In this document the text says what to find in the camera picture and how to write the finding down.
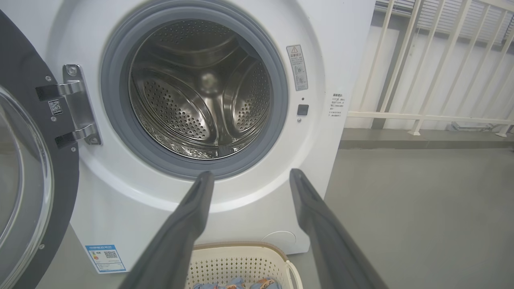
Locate perforated steel drum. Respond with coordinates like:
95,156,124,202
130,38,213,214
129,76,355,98
128,19,273,160

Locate white front-load washing machine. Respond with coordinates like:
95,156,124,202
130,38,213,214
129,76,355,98
0,0,376,274

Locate white metal railing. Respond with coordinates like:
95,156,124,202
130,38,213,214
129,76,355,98
347,0,514,138

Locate grey window louvres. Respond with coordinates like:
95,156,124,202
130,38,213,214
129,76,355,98
375,0,514,45

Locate grey warning label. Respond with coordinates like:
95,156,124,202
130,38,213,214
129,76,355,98
286,45,309,91

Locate small printed text sticker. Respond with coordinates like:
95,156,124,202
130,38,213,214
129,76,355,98
330,93,345,120

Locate cream perforated laundry basket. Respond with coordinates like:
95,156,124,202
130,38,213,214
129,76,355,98
186,242,304,289

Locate black round glass washer door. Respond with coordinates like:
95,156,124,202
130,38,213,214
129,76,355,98
0,10,80,289

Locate blue energy label sticker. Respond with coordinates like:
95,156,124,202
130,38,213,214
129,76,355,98
85,244,126,274

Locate metal door hinge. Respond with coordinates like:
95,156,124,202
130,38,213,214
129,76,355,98
35,64,102,149

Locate blue printed garment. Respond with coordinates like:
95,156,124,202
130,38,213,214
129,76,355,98
193,278,246,289

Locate cream and blue garment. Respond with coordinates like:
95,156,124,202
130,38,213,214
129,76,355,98
249,279,281,289

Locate round white filter cover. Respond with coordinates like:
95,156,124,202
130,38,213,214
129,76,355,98
262,231,297,249

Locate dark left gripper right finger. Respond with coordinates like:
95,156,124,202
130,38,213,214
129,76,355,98
289,169,388,289

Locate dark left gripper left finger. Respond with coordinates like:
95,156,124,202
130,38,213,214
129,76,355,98
118,171,215,289

